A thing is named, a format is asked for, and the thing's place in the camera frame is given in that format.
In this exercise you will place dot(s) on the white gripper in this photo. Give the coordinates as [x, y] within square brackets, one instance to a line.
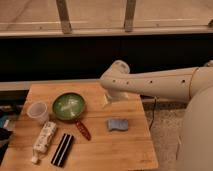
[111, 96]

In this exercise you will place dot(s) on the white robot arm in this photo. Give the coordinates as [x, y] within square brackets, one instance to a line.
[191, 85]

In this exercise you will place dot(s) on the green ceramic bowl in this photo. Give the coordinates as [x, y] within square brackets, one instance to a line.
[68, 106]

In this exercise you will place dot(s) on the white ceramic cup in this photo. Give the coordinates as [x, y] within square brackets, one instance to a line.
[38, 111]

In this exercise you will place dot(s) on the wooden table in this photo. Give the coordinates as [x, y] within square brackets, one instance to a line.
[130, 150]

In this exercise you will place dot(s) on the black striped box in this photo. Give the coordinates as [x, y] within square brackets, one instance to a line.
[62, 150]

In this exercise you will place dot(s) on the white patterned bottle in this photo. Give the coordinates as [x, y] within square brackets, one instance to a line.
[43, 140]

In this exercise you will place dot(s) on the metal window post right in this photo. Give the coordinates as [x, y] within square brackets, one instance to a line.
[129, 15]

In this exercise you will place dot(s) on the metal window post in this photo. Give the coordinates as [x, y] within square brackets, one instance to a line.
[64, 16]
[129, 15]

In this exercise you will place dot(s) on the metal window post left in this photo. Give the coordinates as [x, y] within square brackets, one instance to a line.
[64, 16]

